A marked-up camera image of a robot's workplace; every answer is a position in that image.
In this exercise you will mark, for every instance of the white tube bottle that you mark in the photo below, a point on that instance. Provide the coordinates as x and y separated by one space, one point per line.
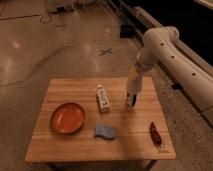
103 99

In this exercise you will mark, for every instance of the orange ceramic bowl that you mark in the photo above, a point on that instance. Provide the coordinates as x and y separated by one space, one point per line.
67 118

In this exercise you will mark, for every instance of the grey equipment base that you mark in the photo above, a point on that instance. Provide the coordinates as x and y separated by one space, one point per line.
54 6

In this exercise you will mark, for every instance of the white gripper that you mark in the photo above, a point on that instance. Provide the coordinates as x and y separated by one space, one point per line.
133 86

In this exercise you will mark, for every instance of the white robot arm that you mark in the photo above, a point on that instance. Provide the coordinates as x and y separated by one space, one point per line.
159 45

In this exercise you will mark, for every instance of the blue sponge eraser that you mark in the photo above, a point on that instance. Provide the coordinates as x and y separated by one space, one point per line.
104 132

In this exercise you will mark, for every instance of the wooden table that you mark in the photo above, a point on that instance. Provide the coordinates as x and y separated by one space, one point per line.
132 126

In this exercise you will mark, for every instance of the dark red chili pepper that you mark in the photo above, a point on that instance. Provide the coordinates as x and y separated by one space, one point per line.
155 136

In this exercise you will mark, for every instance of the black box on floor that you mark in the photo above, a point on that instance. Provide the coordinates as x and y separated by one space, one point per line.
126 31

